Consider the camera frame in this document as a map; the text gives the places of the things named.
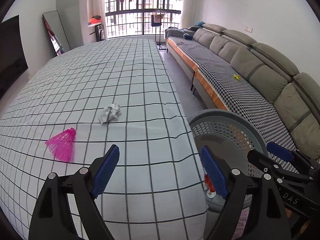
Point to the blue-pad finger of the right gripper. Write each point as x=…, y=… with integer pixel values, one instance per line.
x=296, y=158

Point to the grey perforated laundry basket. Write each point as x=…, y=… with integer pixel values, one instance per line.
x=229, y=137

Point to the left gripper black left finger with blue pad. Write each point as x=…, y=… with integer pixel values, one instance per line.
x=52, y=217

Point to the black television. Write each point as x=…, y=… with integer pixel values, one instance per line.
x=12, y=60

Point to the orange bag on shelf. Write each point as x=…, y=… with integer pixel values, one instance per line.
x=94, y=20

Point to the leaning floor mirror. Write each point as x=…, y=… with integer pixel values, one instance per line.
x=56, y=32

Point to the magenta plastic mesh cone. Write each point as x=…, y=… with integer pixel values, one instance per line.
x=61, y=145

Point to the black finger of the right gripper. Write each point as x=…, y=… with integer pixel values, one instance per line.
x=275, y=164

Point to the black clothes stand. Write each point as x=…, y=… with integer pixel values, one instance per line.
x=156, y=22

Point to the grey sectional sofa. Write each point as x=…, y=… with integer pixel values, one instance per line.
x=298, y=104

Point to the small yellow toy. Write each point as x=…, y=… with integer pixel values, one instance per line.
x=237, y=77

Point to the red plastic bag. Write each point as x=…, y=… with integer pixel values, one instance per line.
x=215, y=179

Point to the white round jar lid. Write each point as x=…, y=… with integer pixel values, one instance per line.
x=210, y=194

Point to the crumpled grey paper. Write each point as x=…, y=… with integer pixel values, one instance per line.
x=109, y=113

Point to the houndstooth sofa cover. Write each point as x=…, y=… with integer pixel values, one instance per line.
x=210, y=60

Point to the checkered white tablecloth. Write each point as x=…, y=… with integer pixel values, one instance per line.
x=156, y=190

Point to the window security grille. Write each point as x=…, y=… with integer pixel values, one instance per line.
x=133, y=17

